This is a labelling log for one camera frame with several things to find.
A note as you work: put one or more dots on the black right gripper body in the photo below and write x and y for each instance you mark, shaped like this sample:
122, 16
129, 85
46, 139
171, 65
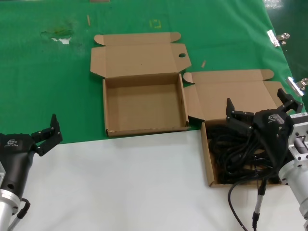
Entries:
274, 130

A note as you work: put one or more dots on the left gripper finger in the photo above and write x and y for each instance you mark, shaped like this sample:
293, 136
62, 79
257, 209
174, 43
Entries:
45, 132
51, 144

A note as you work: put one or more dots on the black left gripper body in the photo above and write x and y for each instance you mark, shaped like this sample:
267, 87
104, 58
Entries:
16, 154

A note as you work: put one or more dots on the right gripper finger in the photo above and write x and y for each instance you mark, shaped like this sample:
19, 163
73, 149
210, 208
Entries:
291, 103
240, 120

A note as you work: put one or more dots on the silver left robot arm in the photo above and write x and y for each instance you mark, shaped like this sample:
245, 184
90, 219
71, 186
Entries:
6, 204

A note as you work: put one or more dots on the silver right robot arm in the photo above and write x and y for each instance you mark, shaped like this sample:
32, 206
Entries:
296, 178

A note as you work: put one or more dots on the plain brown cardboard box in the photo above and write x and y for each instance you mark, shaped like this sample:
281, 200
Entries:
228, 86

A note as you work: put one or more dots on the cardboard box with holed flap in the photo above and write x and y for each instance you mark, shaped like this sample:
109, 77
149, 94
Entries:
142, 106

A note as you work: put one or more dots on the silver binder clip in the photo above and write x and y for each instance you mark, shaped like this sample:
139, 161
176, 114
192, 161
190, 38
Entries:
294, 85
274, 38

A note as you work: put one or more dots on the green table cloth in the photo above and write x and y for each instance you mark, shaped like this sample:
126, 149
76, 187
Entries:
36, 84

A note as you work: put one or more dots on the tan tape strip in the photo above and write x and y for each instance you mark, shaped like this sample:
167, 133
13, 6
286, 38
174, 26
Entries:
88, 20
203, 63

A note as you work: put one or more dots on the brown cardboard strip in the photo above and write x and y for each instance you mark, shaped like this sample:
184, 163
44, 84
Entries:
99, 0

